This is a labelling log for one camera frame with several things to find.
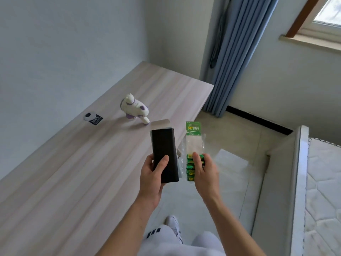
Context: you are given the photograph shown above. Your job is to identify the person's right hand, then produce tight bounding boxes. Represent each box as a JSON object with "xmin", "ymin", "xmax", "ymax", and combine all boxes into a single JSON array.
[{"xmin": 192, "ymin": 153, "xmax": 220, "ymax": 205}]

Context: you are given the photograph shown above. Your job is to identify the person's left hand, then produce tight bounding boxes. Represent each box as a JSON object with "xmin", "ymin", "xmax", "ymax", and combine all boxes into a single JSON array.
[{"xmin": 138, "ymin": 154, "xmax": 169, "ymax": 210}]

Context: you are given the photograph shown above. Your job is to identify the black rectangular box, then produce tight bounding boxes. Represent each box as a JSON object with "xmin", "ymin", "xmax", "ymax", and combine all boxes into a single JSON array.
[{"xmin": 150, "ymin": 119, "xmax": 179, "ymax": 184}]

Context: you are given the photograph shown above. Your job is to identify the green battery blister pack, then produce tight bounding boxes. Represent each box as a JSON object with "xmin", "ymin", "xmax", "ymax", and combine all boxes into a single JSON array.
[{"xmin": 177, "ymin": 121, "xmax": 207, "ymax": 182}]

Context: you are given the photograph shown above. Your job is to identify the person's right forearm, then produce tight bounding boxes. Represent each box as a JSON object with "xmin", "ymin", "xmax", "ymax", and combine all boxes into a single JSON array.
[{"xmin": 206, "ymin": 194, "xmax": 267, "ymax": 256}]

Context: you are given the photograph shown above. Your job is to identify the person's left forearm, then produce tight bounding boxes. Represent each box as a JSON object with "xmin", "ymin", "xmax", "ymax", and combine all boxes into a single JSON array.
[{"xmin": 95, "ymin": 193, "xmax": 158, "ymax": 256}]

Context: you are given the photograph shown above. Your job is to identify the white purple toy gun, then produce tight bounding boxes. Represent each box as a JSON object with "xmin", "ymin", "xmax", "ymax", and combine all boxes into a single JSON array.
[{"xmin": 120, "ymin": 93, "xmax": 150, "ymax": 126}]

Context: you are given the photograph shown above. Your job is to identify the person's white shoe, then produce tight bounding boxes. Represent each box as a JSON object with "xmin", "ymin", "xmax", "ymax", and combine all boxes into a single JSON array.
[{"xmin": 165, "ymin": 215, "xmax": 184, "ymax": 244}]

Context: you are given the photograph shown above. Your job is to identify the black baseboard strip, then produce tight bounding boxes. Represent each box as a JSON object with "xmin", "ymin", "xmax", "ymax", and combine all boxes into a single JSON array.
[{"xmin": 226, "ymin": 105, "xmax": 294, "ymax": 136}]

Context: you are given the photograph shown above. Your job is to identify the person's white trousers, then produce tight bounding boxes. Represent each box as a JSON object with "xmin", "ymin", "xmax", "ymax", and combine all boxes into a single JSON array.
[{"xmin": 136, "ymin": 224, "xmax": 227, "ymax": 256}]

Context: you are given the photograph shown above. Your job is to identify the small black white gadget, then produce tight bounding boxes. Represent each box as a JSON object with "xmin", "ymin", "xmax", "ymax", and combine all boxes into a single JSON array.
[{"xmin": 83, "ymin": 112, "xmax": 103, "ymax": 124}]

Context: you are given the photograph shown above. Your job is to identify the blue curtain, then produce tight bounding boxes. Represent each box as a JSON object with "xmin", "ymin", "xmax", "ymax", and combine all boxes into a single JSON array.
[{"xmin": 205, "ymin": 0, "xmax": 281, "ymax": 118}]

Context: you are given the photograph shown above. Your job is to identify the white quilted mattress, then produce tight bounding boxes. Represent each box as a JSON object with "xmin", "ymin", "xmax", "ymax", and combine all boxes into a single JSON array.
[{"xmin": 303, "ymin": 138, "xmax": 341, "ymax": 256}]

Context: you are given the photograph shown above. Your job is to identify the window with brown frame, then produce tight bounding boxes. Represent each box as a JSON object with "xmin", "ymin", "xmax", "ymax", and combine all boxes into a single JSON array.
[{"xmin": 279, "ymin": 0, "xmax": 341, "ymax": 54}]

